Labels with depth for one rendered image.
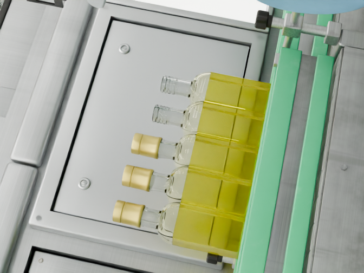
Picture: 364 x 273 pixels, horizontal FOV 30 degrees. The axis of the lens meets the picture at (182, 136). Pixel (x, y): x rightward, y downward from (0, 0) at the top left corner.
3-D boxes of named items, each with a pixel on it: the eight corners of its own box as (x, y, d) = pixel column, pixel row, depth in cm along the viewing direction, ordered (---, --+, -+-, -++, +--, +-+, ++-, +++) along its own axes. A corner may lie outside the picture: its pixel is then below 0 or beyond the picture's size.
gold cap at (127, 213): (138, 232, 104) (111, 226, 104) (144, 216, 107) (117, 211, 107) (141, 215, 102) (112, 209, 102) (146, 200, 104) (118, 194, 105)
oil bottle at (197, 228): (296, 236, 106) (162, 208, 108) (302, 227, 101) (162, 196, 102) (290, 272, 104) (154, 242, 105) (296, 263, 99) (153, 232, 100)
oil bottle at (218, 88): (316, 107, 115) (193, 82, 117) (323, 92, 110) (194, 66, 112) (311, 137, 113) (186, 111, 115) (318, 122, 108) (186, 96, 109)
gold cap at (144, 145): (162, 143, 111) (136, 137, 111) (162, 134, 108) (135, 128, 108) (157, 162, 109) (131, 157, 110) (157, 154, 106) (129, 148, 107)
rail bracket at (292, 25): (325, 63, 110) (249, 48, 111) (350, 2, 95) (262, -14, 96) (323, 78, 109) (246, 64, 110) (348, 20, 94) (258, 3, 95)
